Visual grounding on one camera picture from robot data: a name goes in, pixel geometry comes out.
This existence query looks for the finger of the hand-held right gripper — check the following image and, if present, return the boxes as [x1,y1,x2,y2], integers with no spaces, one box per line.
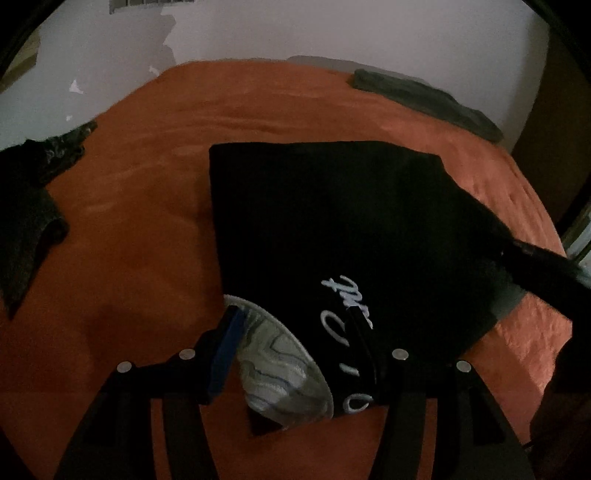
[501,239,591,324]

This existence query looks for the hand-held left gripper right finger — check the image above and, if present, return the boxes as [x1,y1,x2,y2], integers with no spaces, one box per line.
[348,305,539,480]

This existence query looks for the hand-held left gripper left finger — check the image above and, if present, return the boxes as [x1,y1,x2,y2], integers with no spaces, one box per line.
[54,307,245,480]

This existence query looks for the black shirt with flower print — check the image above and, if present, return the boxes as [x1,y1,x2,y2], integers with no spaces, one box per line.
[209,141,526,437]

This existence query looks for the metal framed door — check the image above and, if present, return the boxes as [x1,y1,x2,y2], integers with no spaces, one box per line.
[561,216,591,265]

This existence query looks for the orange blanket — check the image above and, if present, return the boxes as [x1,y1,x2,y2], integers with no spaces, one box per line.
[0,60,574,480]

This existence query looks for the grey folded cloth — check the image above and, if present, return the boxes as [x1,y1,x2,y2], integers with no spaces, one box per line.
[352,69,504,143]

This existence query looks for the dark grey jeans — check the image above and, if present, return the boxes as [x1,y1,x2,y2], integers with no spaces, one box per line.
[0,182,70,320]

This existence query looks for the dark patterned garment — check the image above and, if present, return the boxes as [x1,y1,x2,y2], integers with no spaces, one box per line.
[44,121,99,174]

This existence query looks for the plain black garment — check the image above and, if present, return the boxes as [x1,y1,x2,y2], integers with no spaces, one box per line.
[0,138,51,190]

